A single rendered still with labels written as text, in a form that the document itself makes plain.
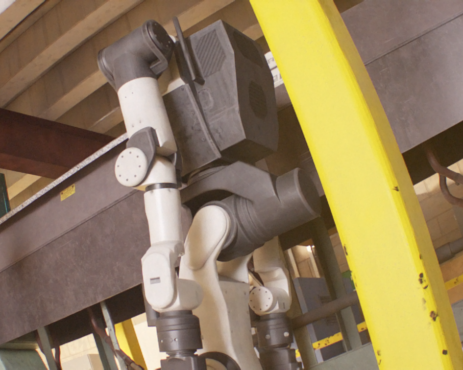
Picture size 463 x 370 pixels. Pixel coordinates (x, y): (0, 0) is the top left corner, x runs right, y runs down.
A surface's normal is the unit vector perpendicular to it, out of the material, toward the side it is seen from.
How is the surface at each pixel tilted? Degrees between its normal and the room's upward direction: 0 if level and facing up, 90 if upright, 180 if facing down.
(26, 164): 180
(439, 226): 90
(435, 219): 90
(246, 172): 90
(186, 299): 101
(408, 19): 78
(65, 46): 180
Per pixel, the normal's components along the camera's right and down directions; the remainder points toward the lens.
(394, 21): -0.60, -0.31
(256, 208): -0.34, 0.21
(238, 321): 0.86, -0.25
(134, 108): -0.49, -0.16
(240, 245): -0.03, 0.67
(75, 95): 0.29, 0.90
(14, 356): 0.65, -0.68
